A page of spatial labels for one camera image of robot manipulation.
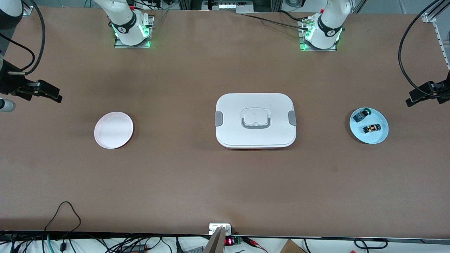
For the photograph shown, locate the pink round plate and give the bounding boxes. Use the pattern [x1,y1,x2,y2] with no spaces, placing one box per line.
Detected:
[94,111,134,149]

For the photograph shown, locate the light blue round plate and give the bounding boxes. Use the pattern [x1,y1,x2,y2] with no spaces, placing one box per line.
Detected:
[349,107,389,144]

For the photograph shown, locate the green push button switch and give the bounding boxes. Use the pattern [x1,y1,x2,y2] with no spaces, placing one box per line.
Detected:
[353,109,372,123]

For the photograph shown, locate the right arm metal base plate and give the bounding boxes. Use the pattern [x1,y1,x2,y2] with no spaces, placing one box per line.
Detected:
[114,16,154,48]

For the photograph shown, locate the black flat loop cable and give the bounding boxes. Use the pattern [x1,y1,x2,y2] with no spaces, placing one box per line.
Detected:
[354,238,389,251]

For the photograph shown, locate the small white metal bracket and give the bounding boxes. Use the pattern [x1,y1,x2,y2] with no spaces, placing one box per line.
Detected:
[209,223,232,235]

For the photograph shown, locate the white lidded box grey latches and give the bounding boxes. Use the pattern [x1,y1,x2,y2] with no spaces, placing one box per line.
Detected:
[215,93,297,150]

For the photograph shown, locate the grey metal bar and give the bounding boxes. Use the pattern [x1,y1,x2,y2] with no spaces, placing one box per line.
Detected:
[203,226,226,253]

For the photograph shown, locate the red clip leads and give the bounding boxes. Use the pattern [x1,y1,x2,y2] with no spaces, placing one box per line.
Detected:
[245,237,268,253]

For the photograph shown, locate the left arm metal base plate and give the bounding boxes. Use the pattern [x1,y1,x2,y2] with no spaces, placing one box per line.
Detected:
[299,19,337,52]

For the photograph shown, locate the black cable to arm base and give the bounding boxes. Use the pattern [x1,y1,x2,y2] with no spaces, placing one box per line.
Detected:
[243,12,311,31]

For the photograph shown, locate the long aluminium rail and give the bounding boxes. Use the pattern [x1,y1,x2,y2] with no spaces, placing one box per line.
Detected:
[424,0,450,71]

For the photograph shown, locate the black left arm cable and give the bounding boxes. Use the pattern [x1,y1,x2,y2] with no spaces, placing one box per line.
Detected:
[398,0,450,95]

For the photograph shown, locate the brown cardboard piece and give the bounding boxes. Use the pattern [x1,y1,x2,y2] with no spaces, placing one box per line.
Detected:
[279,239,307,253]

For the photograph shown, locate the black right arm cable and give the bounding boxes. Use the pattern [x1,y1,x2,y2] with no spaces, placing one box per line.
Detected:
[0,0,46,76]

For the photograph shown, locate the black power adapter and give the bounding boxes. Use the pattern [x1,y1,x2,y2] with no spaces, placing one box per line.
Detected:
[121,244,148,253]

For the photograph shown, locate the thin black looped cable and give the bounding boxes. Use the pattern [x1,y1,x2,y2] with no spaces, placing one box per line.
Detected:
[44,201,82,243]

